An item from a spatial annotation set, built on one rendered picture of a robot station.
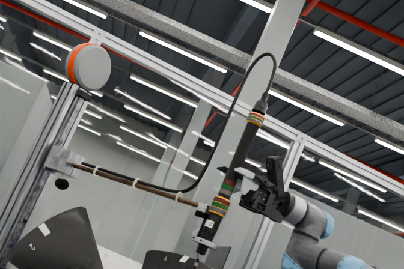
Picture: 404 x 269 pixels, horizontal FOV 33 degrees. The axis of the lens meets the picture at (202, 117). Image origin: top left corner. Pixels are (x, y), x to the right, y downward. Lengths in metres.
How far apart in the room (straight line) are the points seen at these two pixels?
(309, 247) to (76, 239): 0.61
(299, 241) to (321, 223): 0.08
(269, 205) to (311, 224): 0.15
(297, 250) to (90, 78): 0.89
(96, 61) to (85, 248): 0.75
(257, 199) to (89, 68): 0.78
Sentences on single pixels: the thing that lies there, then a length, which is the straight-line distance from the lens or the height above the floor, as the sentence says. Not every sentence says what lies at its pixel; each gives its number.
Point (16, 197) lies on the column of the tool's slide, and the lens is 2.23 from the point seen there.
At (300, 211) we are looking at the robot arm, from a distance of 1.86.
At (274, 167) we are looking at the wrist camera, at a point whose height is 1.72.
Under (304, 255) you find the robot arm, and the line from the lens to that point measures 1.87.
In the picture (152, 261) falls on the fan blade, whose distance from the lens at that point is 1.96.
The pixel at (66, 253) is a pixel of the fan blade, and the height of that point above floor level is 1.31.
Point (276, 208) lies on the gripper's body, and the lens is 1.84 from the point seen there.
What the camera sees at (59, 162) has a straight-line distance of 2.15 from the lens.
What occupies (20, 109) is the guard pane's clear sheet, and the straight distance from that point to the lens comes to 2.41.
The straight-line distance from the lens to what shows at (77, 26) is 2.46.
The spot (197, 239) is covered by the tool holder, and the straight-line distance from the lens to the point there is 1.73.
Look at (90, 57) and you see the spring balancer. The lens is 2.28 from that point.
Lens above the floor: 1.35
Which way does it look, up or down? 13 degrees up
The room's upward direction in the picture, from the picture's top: 23 degrees clockwise
